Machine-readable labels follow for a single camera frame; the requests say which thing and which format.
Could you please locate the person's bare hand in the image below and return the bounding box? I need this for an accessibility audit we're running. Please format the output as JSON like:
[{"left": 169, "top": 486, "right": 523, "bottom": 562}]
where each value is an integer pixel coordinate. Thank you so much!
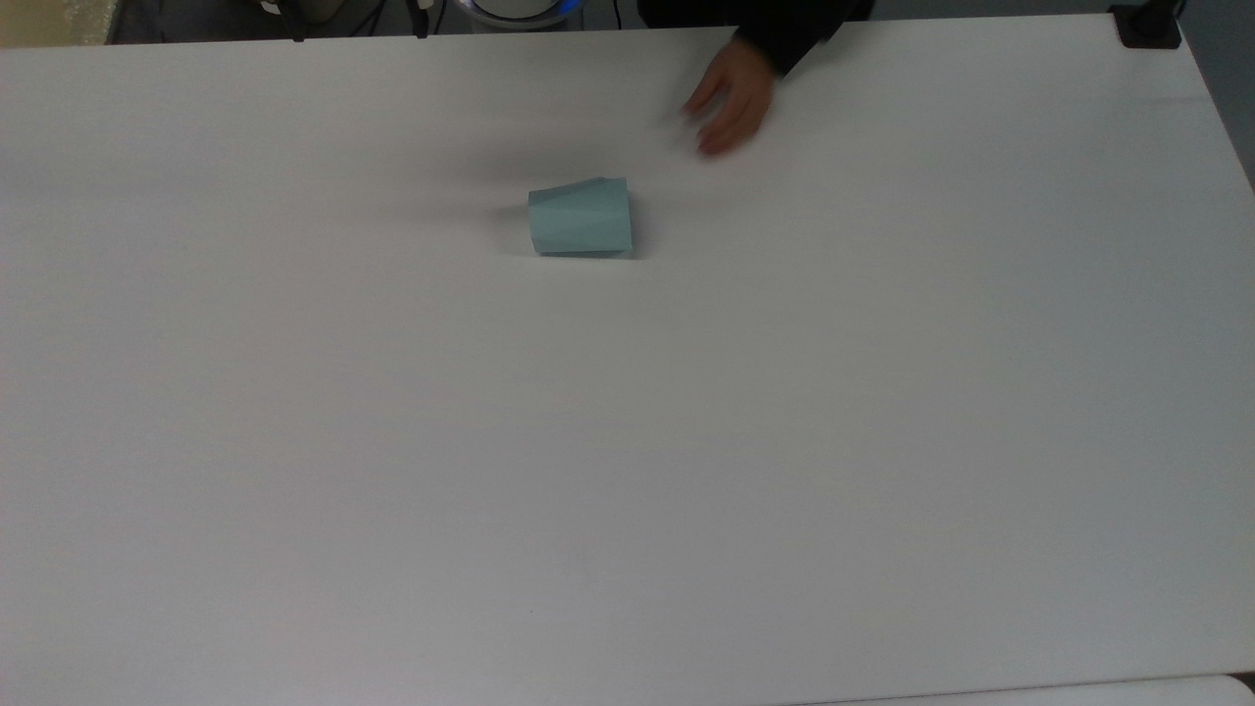
[{"left": 680, "top": 37, "right": 778, "bottom": 158}]

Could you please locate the light teal angular cup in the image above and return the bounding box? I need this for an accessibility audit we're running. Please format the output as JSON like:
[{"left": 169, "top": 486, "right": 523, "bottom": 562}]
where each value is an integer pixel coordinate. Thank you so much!
[{"left": 527, "top": 176, "right": 635, "bottom": 260}]

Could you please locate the dark sleeved forearm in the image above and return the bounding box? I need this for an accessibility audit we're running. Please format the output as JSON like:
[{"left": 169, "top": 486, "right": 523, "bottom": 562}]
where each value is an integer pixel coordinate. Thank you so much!
[{"left": 637, "top": 0, "right": 877, "bottom": 78}]

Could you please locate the beige board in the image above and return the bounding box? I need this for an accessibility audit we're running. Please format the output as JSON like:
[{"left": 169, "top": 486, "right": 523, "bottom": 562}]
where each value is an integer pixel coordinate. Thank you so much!
[{"left": 0, "top": 0, "right": 121, "bottom": 49}]

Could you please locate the black camera pole with clamp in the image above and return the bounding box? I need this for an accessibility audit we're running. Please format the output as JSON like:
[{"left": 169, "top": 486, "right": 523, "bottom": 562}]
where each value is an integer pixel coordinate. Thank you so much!
[{"left": 1108, "top": 0, "right": 1184, "bottom": 51}]

